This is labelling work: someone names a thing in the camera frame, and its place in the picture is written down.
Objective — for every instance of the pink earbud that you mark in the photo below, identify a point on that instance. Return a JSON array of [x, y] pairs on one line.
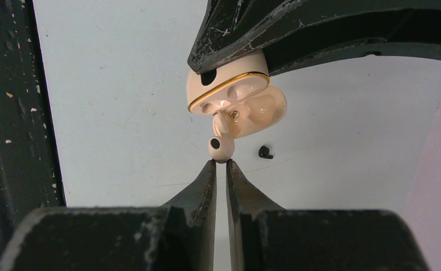
[[221, 146]]

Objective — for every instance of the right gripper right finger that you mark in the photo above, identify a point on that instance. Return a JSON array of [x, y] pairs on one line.
[[265, 236]]

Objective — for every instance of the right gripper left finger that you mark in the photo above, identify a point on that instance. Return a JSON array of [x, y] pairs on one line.
[[178, 235]]

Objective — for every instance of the pink earbud charging case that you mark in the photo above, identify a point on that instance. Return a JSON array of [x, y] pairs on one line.
[[241, 92]]

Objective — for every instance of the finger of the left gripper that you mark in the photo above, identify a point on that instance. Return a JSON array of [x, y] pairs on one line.
[[233, 29], [288, 55]]

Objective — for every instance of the black earbud right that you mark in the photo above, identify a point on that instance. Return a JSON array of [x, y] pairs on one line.
[[264, 152]]

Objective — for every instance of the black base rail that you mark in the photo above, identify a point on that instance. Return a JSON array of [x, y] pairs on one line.
[[30, 175]]

